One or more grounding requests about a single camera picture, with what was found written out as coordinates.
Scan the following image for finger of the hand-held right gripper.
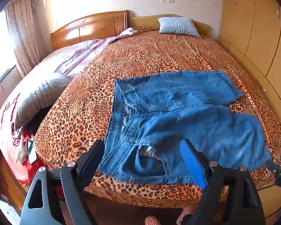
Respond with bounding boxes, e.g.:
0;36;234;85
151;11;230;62
265;160;281;177

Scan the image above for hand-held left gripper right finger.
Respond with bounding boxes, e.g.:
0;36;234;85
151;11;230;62
180;138;266;225

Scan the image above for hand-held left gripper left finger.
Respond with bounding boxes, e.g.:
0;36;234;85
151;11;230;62
21;139;105;225

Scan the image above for blue denim pants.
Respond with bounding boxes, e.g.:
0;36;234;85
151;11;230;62
97;71;271;185

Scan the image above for red dotted slipper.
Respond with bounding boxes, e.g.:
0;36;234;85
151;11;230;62
177;206;196;225
144;215;160;225

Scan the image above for smartphone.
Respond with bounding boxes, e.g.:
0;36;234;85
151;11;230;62
27;138;38;165

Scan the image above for leopard print blanket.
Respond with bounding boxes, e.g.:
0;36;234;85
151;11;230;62
34;26;281;208

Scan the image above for large grey striped pillow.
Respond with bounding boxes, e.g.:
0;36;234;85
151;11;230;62
13;72;73;130

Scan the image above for red printed blanket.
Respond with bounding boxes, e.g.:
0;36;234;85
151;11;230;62
0;90;46;185

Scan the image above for pink floral quilt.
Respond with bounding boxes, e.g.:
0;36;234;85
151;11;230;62
36;28;138;81

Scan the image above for orange wooden headboard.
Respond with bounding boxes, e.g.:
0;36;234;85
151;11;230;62
50;10;129;51

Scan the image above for light wooden wardrobe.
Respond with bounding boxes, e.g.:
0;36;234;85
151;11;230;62
217;0;281;132

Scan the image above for small grey striped pillow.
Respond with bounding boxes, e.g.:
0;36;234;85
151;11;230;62
158;17;201;38

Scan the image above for bright window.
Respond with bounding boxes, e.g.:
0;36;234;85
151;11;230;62
0;10;17;93

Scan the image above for patterned beige curtain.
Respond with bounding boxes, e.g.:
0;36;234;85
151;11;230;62
3;0;41;76

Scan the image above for light wooden headboard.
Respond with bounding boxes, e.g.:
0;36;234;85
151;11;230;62
130;14;211;37

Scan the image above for wooden bed side rail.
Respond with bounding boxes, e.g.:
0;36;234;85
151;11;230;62
0;149;32;216

